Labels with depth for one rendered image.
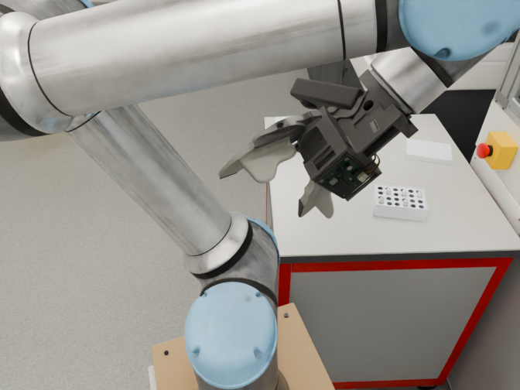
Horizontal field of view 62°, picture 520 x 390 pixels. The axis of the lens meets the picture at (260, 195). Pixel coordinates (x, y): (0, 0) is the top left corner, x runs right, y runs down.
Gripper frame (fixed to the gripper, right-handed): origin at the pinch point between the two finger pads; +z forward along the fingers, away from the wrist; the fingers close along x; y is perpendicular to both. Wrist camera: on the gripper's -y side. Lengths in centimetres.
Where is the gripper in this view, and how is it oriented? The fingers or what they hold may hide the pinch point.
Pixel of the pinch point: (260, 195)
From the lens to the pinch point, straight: 56.4
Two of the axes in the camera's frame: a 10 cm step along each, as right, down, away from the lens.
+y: 2.7, 7.0, -6.6
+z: -6.8, 6.3, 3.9
